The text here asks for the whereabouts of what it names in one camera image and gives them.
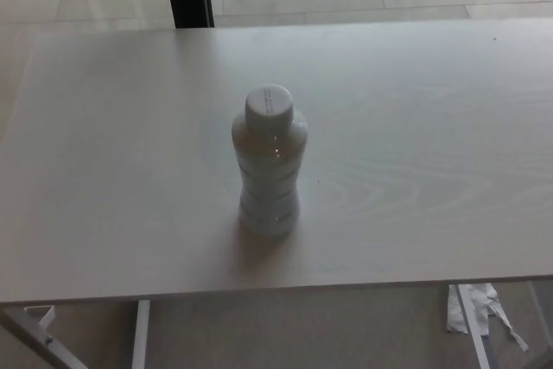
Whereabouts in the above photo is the crumpled white paper strip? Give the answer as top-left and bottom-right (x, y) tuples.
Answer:
(445, 282), (531, 353)

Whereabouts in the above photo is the white metal table bracket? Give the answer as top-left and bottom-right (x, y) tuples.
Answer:
(23, 304), (57, 330)

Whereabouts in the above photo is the grey diagonal table brace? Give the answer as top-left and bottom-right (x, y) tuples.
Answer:
(0, 307), (90, 369)

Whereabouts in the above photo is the white slanted table leg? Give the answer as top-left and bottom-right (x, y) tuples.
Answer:
(456, 283), (494, 369)

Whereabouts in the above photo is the translucent plastic bottle white cap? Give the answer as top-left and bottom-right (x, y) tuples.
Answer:
(231, 82), (310, 239)

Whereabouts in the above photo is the white upright table leg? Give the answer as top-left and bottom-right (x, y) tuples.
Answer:
(130, 298), (152, 369)

